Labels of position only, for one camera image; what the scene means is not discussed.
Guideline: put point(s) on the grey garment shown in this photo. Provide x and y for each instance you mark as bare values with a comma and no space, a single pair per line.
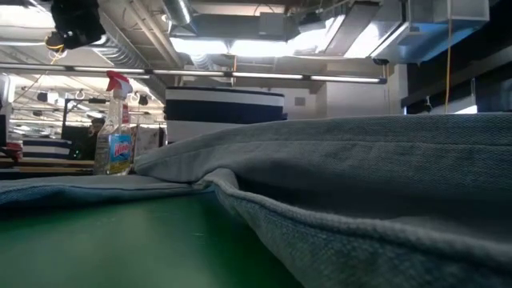
340,180

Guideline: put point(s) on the linear ceiling lamp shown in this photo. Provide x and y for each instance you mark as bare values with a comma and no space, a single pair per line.
344,78
40,67

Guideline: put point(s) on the small black hanging device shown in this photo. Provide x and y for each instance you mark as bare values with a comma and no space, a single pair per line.
142,100

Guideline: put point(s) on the person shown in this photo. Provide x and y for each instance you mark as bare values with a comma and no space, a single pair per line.
92,140

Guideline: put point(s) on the navy white striped basket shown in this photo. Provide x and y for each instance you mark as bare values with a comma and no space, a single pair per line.
46,148
224,108

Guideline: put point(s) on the clear bottle with red cap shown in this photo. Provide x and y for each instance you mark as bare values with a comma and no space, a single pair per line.
116,148

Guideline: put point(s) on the grey patterned panel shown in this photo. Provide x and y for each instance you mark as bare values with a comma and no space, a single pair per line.
148,140

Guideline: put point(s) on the light wooden table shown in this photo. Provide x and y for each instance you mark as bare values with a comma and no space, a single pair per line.
48,163

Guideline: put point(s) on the grey ceiling box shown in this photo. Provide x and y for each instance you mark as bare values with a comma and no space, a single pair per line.
273,24

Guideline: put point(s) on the green table mat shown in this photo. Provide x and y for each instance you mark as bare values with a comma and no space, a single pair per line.
120,248

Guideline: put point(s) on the ribbed silver air duct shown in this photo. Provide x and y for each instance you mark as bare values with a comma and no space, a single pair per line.
120,54

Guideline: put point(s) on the round silver air duct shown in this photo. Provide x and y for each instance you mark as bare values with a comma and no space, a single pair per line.
178,12

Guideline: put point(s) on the grey wall plate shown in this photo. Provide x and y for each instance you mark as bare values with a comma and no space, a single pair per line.
300,101

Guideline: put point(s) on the rectangular silver air duct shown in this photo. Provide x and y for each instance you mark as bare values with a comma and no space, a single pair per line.
420,36

